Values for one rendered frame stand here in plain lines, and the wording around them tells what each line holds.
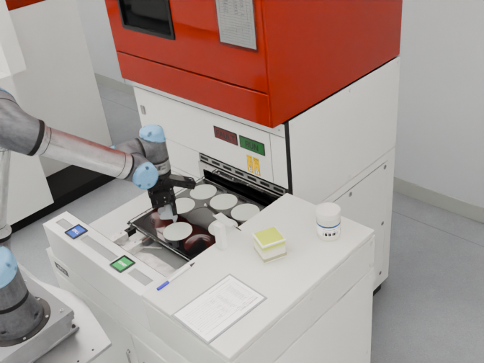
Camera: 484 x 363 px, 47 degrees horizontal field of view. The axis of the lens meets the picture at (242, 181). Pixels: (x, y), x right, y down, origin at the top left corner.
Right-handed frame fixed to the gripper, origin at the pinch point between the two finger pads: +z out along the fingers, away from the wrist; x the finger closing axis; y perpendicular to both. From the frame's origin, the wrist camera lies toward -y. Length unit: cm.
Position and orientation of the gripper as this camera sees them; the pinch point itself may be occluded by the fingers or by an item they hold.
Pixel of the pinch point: (176, 218)
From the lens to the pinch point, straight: 192.7
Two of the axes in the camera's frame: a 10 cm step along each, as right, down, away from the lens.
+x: 3.0, 4.8, -8.2
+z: 1.0, 8.4, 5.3
